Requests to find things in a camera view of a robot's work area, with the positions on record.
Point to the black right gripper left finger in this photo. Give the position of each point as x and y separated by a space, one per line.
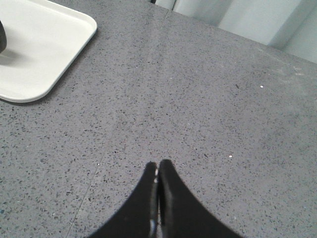
138 216

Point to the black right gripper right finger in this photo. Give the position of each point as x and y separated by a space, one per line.
182 215

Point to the white smiley mug black handle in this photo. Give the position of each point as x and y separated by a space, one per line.
3 39

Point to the cream rectangular plastic tray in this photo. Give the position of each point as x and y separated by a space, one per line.
43 39

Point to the pale grey-green curtain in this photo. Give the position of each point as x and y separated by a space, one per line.
287 25

